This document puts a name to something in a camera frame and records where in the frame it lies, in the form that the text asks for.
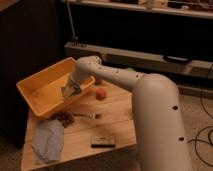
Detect yellow-grey sponge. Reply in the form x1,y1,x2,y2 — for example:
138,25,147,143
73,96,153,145
61,86,81,98

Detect yellow plastic tray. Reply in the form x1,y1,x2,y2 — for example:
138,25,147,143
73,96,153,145
16,57,95,119

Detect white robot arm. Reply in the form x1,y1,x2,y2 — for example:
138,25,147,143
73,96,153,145
68,56,192,171

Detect orange cube block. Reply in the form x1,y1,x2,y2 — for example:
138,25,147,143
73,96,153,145
95,88,107,100

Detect dark crumbly debris pile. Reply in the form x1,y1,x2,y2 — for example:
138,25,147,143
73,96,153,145
50,112,74,128

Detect metal pole stand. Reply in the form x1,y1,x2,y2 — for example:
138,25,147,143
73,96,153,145
66,0,78,46

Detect metal fork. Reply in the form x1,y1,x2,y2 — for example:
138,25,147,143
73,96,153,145
73,114,102,119

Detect small wooden table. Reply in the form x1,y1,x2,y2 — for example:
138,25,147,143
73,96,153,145
20,79,138,171

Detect grey-blue cloth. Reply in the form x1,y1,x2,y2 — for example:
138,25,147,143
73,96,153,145
32,120,64,164

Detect dark rectangular block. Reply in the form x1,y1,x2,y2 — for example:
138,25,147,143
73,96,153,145
91,135,116,148

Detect black device on shelf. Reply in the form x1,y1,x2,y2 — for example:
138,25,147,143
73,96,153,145
163,56,192,65

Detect low wooden shelf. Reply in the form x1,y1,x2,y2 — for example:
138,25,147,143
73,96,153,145
64,42,213,80

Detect upper wooden shelf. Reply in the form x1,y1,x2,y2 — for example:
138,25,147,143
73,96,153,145
61,0,213,20

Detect black floor cables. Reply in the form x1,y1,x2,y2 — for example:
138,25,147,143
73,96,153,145
186,63,213,168

